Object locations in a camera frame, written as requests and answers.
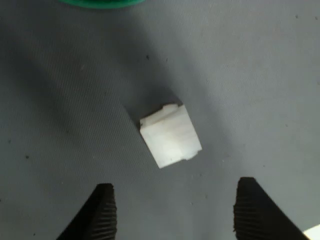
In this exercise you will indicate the dark grey mat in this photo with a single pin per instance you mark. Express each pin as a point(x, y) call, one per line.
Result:
point(75, 112)

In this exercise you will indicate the small white plastic terminal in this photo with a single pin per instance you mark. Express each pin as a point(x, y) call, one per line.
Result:
point(170, 140)

